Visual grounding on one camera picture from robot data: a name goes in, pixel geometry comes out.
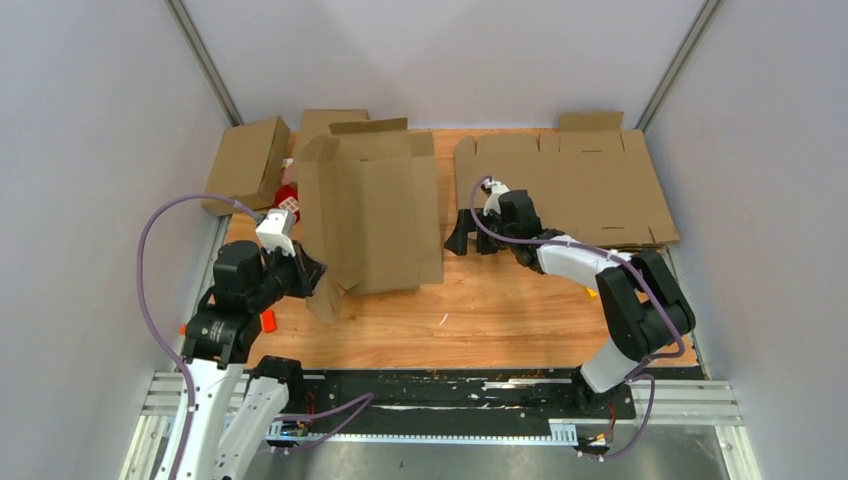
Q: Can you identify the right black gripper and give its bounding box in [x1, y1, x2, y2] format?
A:
[445, 208, 518, 256]

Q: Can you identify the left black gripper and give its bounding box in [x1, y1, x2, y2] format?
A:
[249, 237, 329, 311]

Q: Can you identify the cardboard box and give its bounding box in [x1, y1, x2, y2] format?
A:
[206, 117, 290, 211]
[292, 109, 369, 159]
[293, 117, 444, 324]

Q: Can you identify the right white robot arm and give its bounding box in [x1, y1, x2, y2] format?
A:
[444, 180, 696, 418]

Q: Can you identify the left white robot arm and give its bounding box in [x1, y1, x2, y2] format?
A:
[156, 240, 326, 479]

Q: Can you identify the folded cardboard box upright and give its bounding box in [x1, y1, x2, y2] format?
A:
[292, 109, 369, 159]

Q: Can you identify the orange plastic piece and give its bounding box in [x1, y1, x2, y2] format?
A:
[260, 310, 277, 333]

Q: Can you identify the red plastic block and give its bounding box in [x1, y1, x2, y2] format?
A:
[273, 184, 301, 222]

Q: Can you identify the pink white small item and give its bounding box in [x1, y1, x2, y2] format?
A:
[280, 157, 294, 185]

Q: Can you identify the stack of flat cardboard sheets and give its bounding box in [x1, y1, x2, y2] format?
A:
[454, 111, 680, 249]

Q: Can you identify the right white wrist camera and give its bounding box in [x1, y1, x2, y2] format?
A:
[481, 179, 510, 216]

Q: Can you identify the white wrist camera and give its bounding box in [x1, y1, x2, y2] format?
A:
[481, 179, 510, 216]
[255, 209, 296, 257]

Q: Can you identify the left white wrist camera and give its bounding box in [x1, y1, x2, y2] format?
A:
[255, 209, 296, 257]

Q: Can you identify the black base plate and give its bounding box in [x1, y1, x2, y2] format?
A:
[251, 367, 707, 440]

